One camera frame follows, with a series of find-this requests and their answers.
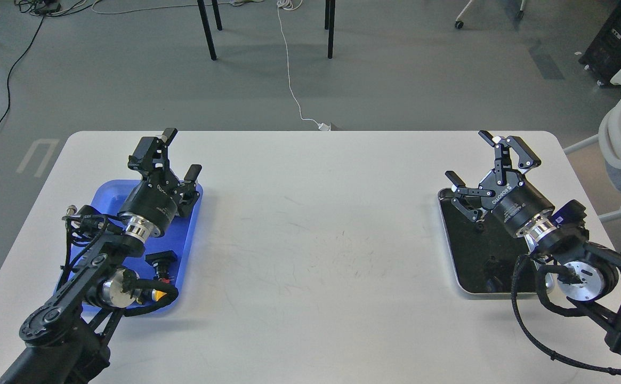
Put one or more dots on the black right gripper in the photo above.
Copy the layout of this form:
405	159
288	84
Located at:
513	201

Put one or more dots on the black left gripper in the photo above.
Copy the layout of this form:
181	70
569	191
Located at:
153	204

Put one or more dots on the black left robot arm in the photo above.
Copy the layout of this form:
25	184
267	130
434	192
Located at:
78	356

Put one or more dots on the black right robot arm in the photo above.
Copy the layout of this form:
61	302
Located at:
574	277

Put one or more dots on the blue plastic tray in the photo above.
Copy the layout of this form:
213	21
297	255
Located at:
108	273

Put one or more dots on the metal tray with black mat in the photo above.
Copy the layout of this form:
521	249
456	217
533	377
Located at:
483	253

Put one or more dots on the white chair base caster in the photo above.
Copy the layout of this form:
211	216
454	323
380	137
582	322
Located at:
483	13

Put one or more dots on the black table leg left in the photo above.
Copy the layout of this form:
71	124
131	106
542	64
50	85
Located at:
206	26

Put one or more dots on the black table leg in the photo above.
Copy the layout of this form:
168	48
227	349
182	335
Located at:
329	25
206	26

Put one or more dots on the black equipment case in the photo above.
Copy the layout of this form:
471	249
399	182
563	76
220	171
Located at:
603	57

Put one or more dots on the black table leg right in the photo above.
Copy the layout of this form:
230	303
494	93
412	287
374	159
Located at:
329	25

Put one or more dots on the black push button switch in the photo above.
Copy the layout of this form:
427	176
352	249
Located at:
161	261

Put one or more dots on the yellow push button switch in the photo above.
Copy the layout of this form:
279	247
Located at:
148	296

